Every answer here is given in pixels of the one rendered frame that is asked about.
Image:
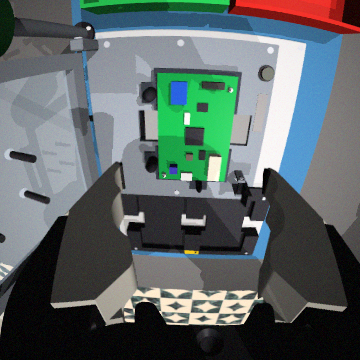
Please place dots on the red bin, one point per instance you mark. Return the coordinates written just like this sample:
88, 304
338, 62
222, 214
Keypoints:
312, 12

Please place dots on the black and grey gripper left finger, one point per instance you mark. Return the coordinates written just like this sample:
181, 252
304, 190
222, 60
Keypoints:
79, 278

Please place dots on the green open-top bin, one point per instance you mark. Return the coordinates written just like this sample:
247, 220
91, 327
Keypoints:
120, 6

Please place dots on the green circuit board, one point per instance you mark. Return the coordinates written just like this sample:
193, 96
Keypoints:
195, 118

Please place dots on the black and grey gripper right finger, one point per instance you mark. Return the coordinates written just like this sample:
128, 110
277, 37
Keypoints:
309, 275

